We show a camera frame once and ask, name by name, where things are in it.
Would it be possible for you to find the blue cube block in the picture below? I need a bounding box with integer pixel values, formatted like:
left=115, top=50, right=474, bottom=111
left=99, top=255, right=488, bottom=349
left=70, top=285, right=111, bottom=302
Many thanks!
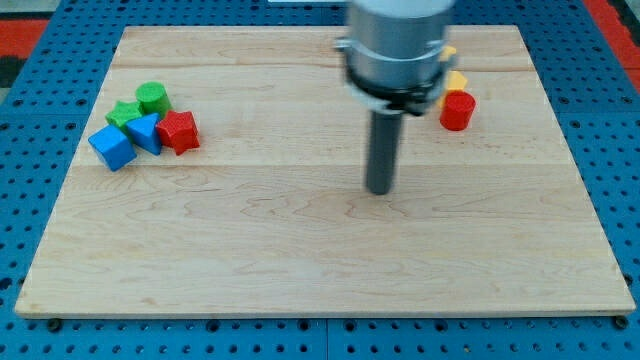
left=88, top=125, right=137, bottom=172

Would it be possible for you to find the red star block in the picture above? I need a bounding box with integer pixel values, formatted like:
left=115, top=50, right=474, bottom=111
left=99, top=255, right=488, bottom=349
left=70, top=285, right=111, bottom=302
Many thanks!
left=155, top=110, right=200, bottom=156

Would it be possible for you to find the red cylinder block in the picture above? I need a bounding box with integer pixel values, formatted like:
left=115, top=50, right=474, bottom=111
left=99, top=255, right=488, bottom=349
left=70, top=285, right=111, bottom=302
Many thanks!
left=439, top=90, right=476, bottom=131

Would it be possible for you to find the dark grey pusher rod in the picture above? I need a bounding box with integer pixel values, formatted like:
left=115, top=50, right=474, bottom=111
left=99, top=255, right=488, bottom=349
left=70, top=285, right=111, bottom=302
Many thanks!
left=365, top=112, right=402, bottom=195

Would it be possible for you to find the green cylinder block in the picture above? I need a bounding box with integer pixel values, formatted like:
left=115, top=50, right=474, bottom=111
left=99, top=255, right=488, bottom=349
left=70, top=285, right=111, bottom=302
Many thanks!
left=135, top=81, right=172, bottom=118

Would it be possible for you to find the yellow block near cylinder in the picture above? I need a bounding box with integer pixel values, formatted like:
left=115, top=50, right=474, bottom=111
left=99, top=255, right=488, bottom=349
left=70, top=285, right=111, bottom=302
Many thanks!
left=437, top=70, right=468, bottom=108

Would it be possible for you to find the yellow block upper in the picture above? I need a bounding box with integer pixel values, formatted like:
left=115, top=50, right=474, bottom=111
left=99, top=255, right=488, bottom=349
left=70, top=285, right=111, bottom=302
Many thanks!
left=439, top=45, right=457, bottom=62

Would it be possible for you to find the green star block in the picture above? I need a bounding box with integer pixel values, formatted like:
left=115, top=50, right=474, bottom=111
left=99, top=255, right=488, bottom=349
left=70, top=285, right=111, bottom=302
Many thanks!
left=105, top=101, right=144, bottom=133

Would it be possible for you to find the wooden board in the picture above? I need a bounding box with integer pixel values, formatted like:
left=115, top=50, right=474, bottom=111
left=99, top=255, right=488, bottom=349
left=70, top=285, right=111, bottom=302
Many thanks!
left=15, top=25, right=636, bottom=319

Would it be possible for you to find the blue triangle block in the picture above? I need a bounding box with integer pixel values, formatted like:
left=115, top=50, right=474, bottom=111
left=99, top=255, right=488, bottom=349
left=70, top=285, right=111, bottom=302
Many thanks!
left=126, top=113, right=162, bottom=155

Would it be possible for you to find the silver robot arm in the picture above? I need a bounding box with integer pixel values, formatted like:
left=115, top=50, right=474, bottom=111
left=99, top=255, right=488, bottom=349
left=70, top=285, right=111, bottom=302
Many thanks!
left=335, top=0, right=455, bottom=119

